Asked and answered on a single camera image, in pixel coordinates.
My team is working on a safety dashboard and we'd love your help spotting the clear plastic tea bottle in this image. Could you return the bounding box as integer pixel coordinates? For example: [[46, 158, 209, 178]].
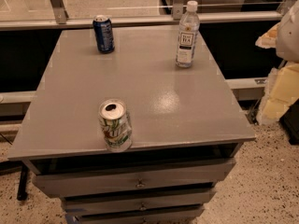
[[176, 0, 200, 68]]

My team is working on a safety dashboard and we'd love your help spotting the bottom grey drawer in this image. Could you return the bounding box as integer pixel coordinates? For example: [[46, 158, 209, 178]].
[[65, 205, 204, 224]]

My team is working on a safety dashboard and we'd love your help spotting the blue pepsi can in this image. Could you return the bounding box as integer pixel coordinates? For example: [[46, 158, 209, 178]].
[[93, 15, 115, 53]]

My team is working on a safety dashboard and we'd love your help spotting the top grey drawer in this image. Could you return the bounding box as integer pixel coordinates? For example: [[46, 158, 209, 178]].
[[33, 158, 235, 198]]

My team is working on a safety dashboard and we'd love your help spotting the grey drawer cabinet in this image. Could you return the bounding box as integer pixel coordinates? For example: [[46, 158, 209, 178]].
[[8, 26, 255, 224]]

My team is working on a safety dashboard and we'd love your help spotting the middle grey drawer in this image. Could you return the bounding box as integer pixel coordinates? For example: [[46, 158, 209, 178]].
[[62, 189, 216, 216]]

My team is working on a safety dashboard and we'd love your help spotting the metal railing frame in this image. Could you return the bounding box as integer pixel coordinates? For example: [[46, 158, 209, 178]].
[[1, 0, 296, 31]]

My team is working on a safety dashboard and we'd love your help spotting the grey drawer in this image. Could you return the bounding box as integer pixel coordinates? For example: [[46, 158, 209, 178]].
[[65, 205, 204, 224], [62, 189, 216, 216], [33, 158, 235, 198]]

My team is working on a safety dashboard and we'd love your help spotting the white green 7up can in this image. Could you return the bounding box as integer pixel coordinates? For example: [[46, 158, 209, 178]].
[[98, 99, 132, 152]]

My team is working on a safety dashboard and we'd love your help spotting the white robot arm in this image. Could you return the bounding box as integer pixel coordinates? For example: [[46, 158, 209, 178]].
[[255, 0, 299, 124]]

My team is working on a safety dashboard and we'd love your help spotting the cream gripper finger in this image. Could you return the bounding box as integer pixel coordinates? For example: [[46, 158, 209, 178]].
[[256, 63, 299, 125], [255, 23, 278, 49]]

